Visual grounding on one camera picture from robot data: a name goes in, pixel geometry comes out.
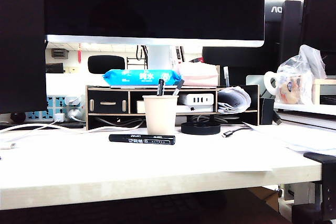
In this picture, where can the flat white box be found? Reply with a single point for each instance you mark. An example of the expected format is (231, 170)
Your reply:
(199, 108)

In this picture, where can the stack of white papers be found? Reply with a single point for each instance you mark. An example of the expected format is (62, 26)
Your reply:
(283, 134)

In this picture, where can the clear plastic bag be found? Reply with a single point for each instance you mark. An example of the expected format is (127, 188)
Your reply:
(296, 85)

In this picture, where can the white power strip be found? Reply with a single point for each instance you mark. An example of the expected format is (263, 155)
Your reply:
(51, 102)

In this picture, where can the white adjacent desk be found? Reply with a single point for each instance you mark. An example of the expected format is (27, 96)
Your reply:
(302, 107)

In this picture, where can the black wooden desk organizer shelf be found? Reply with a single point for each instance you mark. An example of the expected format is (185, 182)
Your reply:
(107, 102)

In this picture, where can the white paper sheet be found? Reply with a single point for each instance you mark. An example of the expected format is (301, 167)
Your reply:
(210, 161)

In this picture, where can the black chair headrest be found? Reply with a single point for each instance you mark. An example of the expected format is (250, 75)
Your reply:
(105, 64)

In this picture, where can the red hanging knot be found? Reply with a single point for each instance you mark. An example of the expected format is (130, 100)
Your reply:
(79, 54)

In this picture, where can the rolled paper bundle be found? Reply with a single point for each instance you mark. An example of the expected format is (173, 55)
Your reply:
(233, 100)

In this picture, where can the light wooden box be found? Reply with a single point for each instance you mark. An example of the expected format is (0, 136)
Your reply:
(324, 81)

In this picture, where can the black round disc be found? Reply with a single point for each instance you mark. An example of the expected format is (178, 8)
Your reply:
(200, 129)

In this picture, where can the grey wall box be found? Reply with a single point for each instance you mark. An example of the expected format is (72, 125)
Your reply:
(60, 53)

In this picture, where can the small black box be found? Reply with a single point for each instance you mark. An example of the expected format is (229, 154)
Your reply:
(266, 111)

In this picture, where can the white paper roll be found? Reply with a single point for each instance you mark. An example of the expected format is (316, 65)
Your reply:
(268, 82)

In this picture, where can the black AOC monitor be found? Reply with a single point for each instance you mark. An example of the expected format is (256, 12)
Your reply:
(291, 24)

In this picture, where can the pink tissue pack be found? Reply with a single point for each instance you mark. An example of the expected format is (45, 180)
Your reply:
(199, 75)

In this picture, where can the small beige box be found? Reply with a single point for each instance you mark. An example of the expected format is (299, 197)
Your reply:
(140, 106)

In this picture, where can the large silver-framed monitor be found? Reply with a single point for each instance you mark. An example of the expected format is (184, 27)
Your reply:
(157, 3)

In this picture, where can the white desk partition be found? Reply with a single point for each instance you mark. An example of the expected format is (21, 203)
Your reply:
(73, 82)

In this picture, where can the white multi-port charger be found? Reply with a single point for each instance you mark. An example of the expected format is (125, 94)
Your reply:
(199, 98)

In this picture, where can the black table clamp bracket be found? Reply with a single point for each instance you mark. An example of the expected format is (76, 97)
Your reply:
(329, 182)

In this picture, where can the white USB charger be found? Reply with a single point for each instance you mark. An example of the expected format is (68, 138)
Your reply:
(59, 117)

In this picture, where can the brown cardboard box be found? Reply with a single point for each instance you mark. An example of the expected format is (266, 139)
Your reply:
(269, 200)

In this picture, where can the beige paper cup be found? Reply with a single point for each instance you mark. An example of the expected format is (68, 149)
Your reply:
(160, 116)

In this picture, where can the blue wet wipes pack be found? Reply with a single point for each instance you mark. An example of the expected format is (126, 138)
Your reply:
(136, 77)

